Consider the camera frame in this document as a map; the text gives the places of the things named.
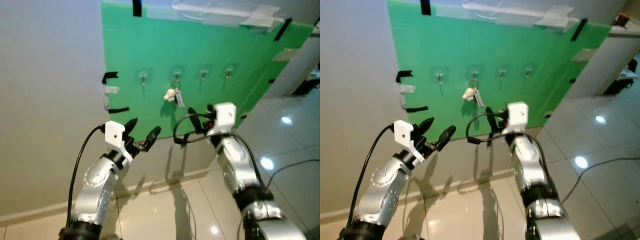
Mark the keys with white charm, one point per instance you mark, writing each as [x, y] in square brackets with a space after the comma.
[469, 93]
[170, 94]

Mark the large clear tape sheet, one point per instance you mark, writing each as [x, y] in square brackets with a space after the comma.
[225, 15]
[515, 15]

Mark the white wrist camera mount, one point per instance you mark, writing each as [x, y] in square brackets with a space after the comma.
[402, 132]
[114, 132]
[225, 115]
[517, 116]

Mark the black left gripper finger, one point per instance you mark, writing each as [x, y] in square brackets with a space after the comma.
[153, 136]
[426, 125]
[131, 126]
[447, 135]

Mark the orange black device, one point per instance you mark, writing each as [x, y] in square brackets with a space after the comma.
[622, 19]

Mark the small clear tape piece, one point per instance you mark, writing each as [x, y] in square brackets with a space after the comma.
[111, 90]
[286, 55]
[584, 55]
[407, 89]

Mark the green board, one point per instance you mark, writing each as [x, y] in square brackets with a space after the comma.
[225, 50]
[525, 50]

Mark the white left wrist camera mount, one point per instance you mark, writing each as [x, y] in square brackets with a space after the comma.
[402, 132]
[114, 132]

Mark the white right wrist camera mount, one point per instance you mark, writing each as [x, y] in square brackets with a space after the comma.
[225, 115]
[517, 116]

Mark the black furniture piece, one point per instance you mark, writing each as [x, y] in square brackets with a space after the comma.
[620, 77]
[307, 84]

